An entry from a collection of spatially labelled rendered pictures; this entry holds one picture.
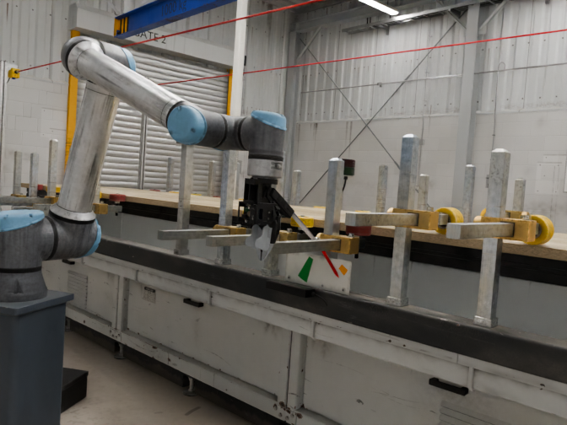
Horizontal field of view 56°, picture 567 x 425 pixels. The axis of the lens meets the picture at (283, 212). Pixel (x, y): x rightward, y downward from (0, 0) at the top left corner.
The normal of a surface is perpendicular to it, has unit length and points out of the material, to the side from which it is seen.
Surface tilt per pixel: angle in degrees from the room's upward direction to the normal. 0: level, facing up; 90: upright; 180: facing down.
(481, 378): 90
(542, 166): 90
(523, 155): 90
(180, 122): 92
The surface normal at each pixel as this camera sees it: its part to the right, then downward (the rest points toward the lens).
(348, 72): -0.73, -0.01
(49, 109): 0.68, 0.08
